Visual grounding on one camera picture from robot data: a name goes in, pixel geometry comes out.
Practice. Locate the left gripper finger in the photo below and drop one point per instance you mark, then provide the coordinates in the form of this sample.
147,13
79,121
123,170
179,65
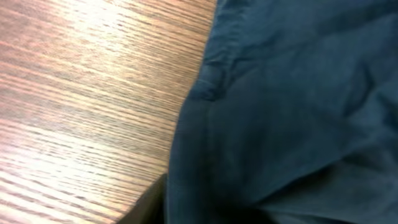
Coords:
149,209

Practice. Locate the navy blue shorts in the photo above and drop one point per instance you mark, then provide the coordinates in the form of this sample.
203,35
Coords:
292,118

